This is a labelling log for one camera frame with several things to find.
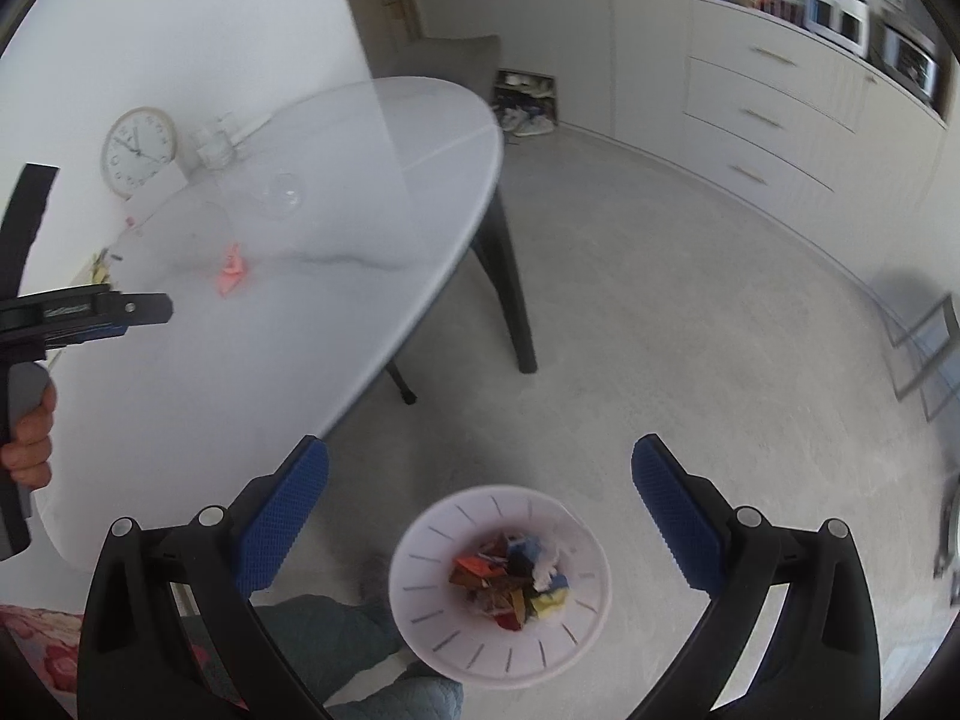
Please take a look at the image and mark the beige drawer cabinet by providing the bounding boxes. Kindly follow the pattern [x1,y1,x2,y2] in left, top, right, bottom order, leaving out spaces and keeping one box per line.
[682,0,960,256]

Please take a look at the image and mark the row of small packets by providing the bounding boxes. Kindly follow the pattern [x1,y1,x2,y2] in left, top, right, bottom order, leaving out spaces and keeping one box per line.
[739,0,807,23]

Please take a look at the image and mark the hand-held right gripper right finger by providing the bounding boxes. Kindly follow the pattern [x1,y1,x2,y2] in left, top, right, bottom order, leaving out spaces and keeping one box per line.
[631,433,882,720]

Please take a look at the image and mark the white microwave oven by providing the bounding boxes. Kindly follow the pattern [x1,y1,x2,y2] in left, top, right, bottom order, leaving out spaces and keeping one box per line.
[804,0,871,55]

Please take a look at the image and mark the pink floral jacket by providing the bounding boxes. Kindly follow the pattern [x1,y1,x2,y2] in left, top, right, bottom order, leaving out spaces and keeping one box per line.
[0,604,248,720]

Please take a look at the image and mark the white tissue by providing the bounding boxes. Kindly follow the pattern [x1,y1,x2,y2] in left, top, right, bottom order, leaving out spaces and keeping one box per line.
[536,532,575,578]

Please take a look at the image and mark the grey folding stool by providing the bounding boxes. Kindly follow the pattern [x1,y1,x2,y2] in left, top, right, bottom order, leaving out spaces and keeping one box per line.
[874,270,960,421]

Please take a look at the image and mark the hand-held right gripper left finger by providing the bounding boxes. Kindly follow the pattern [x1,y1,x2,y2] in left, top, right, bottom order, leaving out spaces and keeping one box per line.
[75,435,331,720]

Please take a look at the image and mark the white shoe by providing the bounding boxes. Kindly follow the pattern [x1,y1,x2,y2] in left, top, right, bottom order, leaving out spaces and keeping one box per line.
[499,73,557,98]

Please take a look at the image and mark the person's left hand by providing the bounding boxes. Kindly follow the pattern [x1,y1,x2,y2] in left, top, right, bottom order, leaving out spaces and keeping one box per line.
[0,382,59,493]

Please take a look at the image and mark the black toaster oven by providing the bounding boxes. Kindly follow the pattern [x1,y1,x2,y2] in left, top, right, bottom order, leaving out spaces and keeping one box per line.
[877,24,940,102]

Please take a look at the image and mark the grey quilted pants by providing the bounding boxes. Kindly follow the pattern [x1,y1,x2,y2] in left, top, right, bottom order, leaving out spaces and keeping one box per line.
[247,592,466,720]

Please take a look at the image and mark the white round waste bin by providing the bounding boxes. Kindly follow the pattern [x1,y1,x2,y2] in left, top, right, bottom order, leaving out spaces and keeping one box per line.
[388,485,612,689]

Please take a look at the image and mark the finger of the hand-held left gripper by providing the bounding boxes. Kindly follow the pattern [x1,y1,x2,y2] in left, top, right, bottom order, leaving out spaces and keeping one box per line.
[94,292,175,328]
[49,321,130,350]

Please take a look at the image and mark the white round wall clock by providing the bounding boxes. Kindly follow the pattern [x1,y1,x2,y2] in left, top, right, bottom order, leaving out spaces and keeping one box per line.
[100,106,179,200]

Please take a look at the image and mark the clear plastic bottle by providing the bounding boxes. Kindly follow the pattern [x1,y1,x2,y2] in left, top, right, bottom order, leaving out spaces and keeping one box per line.
[251,172,307,222]

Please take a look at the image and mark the pink wrapper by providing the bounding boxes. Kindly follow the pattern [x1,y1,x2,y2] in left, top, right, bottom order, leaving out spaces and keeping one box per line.
[217,242,248,295]

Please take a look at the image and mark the beige tall cupboard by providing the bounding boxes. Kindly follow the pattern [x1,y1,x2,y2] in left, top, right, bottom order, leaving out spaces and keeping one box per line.
[330,0,691,158]

